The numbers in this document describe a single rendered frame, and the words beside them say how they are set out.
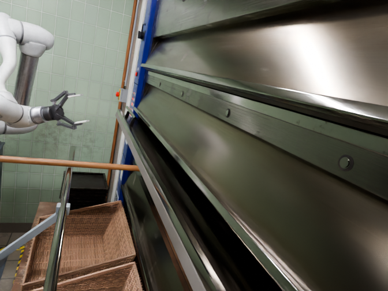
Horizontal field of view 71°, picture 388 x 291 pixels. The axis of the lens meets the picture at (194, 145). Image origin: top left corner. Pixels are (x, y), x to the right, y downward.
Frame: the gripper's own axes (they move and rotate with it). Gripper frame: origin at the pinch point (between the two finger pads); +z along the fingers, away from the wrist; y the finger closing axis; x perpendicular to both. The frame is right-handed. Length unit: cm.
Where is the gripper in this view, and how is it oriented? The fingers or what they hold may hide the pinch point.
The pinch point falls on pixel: (83, 108)
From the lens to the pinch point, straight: 153.5
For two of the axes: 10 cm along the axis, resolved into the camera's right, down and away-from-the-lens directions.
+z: 9.9, -1.4, -0.8
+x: -0.4, 2.2, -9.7
